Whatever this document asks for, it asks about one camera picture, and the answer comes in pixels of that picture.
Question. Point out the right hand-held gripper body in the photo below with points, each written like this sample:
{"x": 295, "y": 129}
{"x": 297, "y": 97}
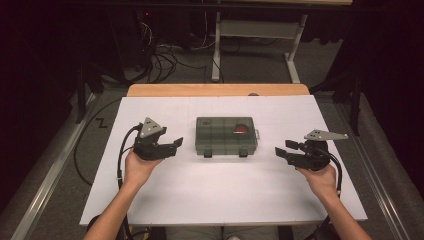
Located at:
{"x": 315, "y": 158}

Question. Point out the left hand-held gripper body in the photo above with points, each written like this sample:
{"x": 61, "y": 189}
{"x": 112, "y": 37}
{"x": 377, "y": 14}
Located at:
{"x": 148, "y": 150}

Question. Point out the grey compartment storage box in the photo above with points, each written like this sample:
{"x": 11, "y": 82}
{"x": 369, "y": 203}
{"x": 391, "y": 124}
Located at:
{"x": 216, "y": 136}

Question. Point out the red round tape measure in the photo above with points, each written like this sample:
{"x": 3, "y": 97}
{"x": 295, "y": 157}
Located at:
{"x": 240, "y": 129}

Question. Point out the person's left hand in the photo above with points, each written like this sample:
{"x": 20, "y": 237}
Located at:
{"x": 138, "y": 171}

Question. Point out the person's right hand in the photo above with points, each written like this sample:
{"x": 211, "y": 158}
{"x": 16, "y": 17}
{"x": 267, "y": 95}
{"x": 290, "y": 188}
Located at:
{"x": 323, "y": 181}

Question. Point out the white table cover board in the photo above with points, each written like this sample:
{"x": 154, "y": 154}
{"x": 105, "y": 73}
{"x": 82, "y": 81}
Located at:
{"x": 213, "y": 193}

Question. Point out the black metal stand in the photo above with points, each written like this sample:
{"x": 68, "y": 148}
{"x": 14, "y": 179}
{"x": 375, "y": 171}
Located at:
{"x": 81, "y": 100}
{"x": 356, "y": 106}

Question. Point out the wooden table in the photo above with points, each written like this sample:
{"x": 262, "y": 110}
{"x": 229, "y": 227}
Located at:
{"x": 216, "y": 90}

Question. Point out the person's grey trousers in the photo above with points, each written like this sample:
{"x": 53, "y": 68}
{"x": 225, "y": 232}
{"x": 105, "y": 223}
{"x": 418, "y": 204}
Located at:
{"x": 193, "y": 234}

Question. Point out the black stool seat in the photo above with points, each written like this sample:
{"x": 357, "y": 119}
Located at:
{"x": 89, "y": 224}

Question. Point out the aluminium floor rail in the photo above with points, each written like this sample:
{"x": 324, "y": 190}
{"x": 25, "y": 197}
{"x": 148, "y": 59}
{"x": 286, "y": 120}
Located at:
{"x": 50, "y": 180}
{"x": 373, "y": 186}

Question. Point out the white metal desk frame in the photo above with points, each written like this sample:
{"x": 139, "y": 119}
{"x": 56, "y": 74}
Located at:
{"x": 256, "y": 29}

